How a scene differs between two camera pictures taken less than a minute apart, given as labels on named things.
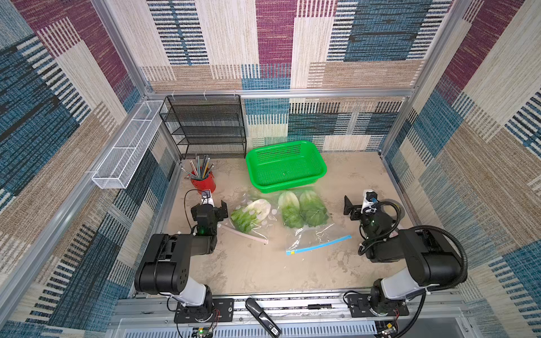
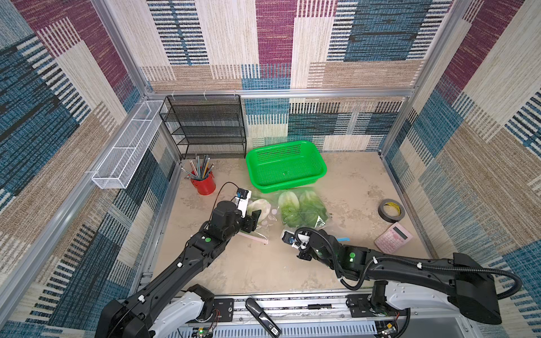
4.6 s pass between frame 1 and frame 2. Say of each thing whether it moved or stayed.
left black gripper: moved
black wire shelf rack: stayed
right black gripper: moved
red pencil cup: stayed
